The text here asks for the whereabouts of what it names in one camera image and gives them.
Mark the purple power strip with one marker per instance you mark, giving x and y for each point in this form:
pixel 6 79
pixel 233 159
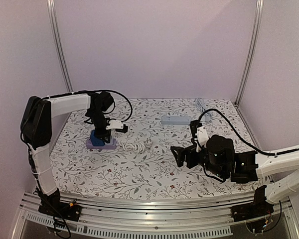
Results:
pixel 108 146

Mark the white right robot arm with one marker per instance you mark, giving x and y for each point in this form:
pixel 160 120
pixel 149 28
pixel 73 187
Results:
pixel 216 154

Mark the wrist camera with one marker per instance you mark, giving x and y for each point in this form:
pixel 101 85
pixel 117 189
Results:
pixel 199 135
pixel 116 125

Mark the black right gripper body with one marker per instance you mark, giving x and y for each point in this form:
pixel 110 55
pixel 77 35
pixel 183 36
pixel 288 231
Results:
pixel 189 158

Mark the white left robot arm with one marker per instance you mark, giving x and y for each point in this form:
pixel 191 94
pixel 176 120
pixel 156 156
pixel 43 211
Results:
pixel 36 133

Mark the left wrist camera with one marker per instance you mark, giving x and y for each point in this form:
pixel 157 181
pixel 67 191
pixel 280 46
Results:
pixel 116 125

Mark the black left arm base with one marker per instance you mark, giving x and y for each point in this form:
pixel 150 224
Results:
pixel 58 209

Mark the dark blue cube socket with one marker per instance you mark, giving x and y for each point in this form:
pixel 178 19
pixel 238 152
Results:
pixel 95 141

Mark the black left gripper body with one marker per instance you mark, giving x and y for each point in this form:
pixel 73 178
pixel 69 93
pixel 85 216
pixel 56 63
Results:
pixel 97 132

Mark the aluminium frame post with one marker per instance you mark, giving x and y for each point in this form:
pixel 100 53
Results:
pixel 58 44
pixel 251 52

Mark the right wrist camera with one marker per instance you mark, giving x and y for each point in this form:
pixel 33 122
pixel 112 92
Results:
pixel 199 135

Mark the light blue power strip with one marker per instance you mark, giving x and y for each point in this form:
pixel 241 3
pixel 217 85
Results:
pixel 175 120

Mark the floral patterned table mat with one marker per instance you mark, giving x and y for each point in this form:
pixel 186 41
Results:
pixel 142 166

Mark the left aluminium frame post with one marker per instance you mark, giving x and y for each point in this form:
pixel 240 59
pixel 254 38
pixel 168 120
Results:
pixel 58 44

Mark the right aluminium frame post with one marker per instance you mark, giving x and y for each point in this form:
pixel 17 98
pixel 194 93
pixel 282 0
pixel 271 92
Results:
pixel 251 52

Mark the aluminium front rail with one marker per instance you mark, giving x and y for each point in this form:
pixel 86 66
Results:
pixel 200 218

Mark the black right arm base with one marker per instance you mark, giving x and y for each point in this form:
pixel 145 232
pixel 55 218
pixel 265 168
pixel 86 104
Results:
pixel 251 210

